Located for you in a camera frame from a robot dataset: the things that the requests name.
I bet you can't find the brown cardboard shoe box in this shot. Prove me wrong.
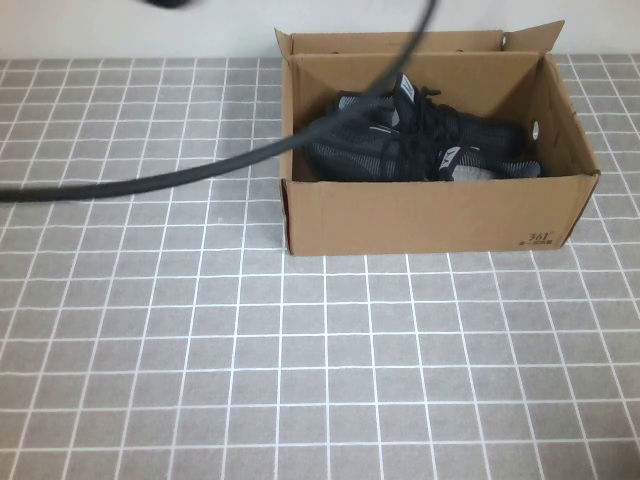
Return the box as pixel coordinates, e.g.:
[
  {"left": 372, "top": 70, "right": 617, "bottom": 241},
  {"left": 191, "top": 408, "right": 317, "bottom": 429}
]
[{"left": 273, "top": 19, "right": 601, "bottom": 257}]

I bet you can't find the thick black cable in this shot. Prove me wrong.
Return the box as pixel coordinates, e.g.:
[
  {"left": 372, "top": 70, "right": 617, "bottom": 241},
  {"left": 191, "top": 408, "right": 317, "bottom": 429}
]
[{"left": 0, "top": 0, "right": 439, "bottom": 204}]

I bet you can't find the black sneaker with white stripes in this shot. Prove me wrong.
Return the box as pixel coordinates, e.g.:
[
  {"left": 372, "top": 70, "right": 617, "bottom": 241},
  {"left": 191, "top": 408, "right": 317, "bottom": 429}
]
[{"left": 327, "top": 72, "right": 529, "bottom": 151}]

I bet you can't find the white foam shoe stuffing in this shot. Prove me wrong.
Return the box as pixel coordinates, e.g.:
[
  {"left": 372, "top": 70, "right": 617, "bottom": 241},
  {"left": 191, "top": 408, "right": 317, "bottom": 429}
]
[{"left": 449, "top": 164, "right": 496, "bottom": 184}]

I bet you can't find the black sneaker with foam stuffing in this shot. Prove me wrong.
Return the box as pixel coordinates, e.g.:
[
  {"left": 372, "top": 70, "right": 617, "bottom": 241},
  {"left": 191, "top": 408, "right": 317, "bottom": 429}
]
[{"left": 302, "top": 115, "right": 547, "bottom": 184}]

